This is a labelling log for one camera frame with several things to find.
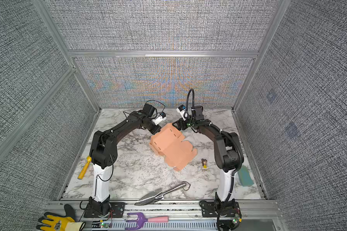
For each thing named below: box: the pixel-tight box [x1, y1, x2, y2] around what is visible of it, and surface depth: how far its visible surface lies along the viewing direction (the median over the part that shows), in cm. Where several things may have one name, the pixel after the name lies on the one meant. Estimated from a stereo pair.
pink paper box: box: [149, 122, 198, 171], surface depth 97 cm
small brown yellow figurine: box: [200, 158, 208, 169], surface depth 90 cm
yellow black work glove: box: [36, 204, 86, 231], surface depth 70 cm
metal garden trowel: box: [134, 182, 187, 206], surface depth 79 cm
